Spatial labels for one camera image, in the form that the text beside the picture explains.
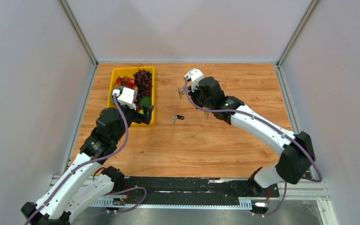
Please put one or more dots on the right aluminium frame post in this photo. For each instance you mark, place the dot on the right aluminium frame post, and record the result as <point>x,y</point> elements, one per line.
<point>299,28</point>

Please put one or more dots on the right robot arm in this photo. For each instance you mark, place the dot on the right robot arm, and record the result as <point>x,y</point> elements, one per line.
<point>295,150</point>

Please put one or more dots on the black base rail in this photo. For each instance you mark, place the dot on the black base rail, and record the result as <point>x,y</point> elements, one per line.
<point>207,193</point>

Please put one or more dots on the left aluminium frame post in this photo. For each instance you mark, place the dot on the left aluminium frame post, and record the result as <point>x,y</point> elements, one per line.
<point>78,31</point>

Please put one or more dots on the dark green avocado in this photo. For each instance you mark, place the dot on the dark green avocado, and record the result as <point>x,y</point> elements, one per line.
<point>145,101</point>

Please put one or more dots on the red peaches cluster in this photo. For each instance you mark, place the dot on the red peaches cluster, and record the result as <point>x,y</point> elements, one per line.
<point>126,81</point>

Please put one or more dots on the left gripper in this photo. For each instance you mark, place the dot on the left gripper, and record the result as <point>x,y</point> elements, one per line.
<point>146,117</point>

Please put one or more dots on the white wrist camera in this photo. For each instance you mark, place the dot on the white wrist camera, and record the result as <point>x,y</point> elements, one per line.
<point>194,76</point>
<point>124,96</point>

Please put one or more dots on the aluminium frame post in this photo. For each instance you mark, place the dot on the aluminium frame post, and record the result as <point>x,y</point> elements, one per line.
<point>299,28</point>
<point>78,31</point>

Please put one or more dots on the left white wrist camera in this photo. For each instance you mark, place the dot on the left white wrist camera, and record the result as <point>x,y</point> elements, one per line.
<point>124,96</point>

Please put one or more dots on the dark red grape bunch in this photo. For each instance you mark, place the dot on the dark red grape bunch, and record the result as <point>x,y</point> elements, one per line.
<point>143,80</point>

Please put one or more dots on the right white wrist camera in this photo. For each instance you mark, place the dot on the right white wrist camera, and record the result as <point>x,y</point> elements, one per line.
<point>194,76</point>

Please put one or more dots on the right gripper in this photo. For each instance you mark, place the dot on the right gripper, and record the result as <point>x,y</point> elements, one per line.
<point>193,94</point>

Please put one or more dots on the key with black tag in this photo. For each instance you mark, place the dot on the key with black tag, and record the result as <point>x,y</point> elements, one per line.
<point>177,117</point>

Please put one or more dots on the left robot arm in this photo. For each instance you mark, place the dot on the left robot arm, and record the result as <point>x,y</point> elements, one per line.
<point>65,201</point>

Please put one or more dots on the yellow plastic fruit bin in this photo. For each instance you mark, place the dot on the yellow plastic fruit bin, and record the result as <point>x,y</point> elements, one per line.
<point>128,71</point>

